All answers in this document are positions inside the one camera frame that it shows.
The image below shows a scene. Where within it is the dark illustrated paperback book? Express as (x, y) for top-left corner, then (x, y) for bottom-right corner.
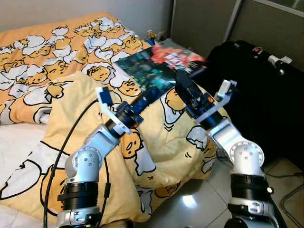
(114, 44), (208, 98)

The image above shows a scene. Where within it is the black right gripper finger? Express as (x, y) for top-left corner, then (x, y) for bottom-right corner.
(174, 70), (195, 96)

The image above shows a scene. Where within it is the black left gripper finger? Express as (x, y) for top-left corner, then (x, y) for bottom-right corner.
(138, 89), (161, 111)

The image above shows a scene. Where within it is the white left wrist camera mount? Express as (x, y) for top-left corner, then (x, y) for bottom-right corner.
(96, 86), (133, 135)

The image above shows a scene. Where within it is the orange egg-print blanket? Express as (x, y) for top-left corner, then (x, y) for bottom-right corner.
(0, 11), (160, 125)

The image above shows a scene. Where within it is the grey metal chair leg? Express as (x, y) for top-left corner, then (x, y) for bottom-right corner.
(280, 184), (304, 228)

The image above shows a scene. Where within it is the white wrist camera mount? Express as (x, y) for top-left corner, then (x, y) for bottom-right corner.
(96, 86), (133, 135)
(197, 79), (238, 125)

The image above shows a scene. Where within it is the black suitcase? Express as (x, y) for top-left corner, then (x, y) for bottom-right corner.
(207, 40), (304, 169)

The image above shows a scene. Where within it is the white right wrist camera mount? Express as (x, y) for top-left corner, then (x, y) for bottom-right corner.
(197, 79), (238, 125)

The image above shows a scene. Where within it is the pale yellow egg-print duvet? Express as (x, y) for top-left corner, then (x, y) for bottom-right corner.
(0, 71), (234, 225)

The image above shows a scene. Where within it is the grey framed door panel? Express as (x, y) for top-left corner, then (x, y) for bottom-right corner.
(170, 0), (304, 72)

